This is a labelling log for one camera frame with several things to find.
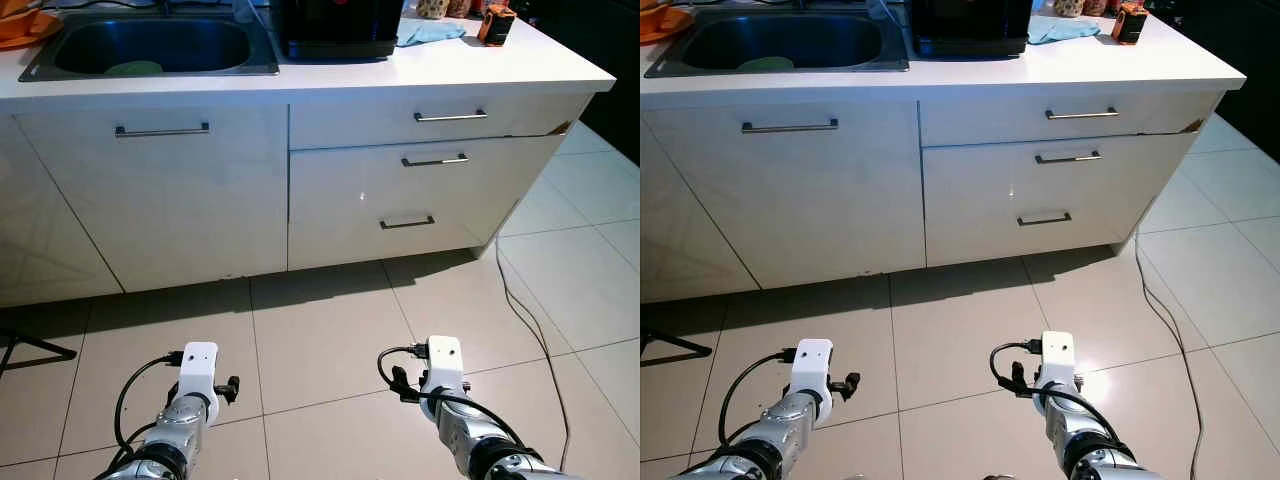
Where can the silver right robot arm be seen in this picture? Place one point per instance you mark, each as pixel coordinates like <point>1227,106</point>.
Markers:
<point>470,440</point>
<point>1085,435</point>

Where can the green plate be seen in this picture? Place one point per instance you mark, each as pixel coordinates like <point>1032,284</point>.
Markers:
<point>765,64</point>
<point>134,69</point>

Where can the orange plate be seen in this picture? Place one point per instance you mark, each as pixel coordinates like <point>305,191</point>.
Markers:
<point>30,30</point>
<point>662,28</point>

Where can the patterned cup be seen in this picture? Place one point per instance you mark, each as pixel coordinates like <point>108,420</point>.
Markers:
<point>431,8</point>
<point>1068,8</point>
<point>460,7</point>
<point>1096,7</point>

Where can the blue cloth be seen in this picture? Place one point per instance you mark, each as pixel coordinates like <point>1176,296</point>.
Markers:
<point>1060,30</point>
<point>430,33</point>

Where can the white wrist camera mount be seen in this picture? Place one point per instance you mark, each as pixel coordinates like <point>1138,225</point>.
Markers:
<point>197,365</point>
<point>812,362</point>
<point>1058,352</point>
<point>443,358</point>

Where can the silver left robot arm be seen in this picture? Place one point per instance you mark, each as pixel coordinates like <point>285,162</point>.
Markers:
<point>178,428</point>
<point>790,425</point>

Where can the black stand leg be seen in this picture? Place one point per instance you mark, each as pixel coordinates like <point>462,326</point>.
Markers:
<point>690,347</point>
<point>60,352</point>

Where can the stainless steel sink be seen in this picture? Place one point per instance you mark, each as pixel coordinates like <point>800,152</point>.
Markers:
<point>150,45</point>
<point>780,42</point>

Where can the black water dispenser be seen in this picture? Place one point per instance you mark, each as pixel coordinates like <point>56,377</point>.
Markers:
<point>335,25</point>
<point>970,25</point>

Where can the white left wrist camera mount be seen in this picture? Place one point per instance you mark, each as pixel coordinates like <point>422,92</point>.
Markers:
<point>197,365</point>
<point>812,362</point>

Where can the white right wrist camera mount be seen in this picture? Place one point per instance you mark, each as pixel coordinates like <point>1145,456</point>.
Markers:
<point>443,358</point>
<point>1058,352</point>

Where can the white kitchen cabinet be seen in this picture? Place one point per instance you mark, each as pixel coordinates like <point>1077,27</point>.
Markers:
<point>200,200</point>
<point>830,200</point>

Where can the orange black tape measure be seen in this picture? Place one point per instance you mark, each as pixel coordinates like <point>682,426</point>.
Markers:
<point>1130,24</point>
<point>496,25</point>

